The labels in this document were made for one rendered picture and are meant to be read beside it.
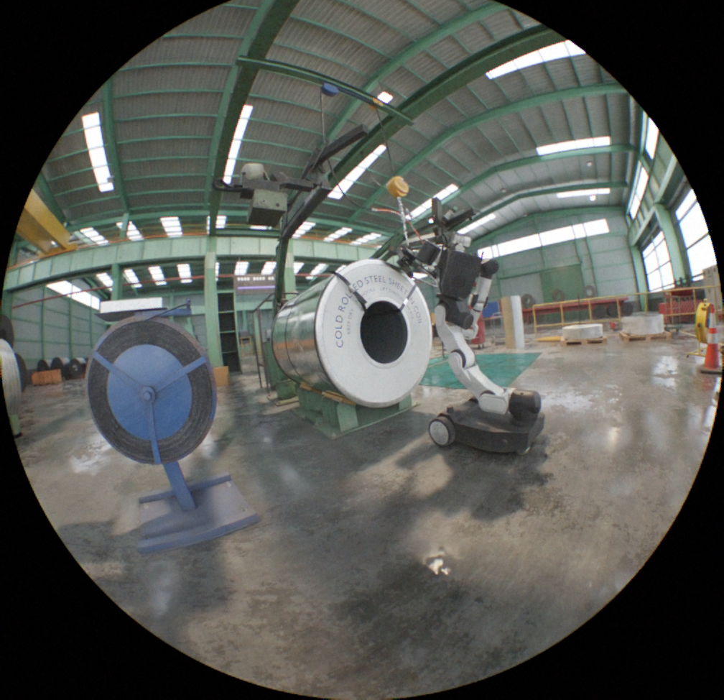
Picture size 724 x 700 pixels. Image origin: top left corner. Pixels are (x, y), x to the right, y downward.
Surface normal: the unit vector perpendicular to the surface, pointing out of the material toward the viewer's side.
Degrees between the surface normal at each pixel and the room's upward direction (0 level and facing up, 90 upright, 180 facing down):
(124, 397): 90
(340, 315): 90
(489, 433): 90
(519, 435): 90
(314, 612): 0
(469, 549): 0
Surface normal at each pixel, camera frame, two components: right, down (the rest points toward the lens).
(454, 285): -0.23, 0.61
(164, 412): 0.71, -0.07
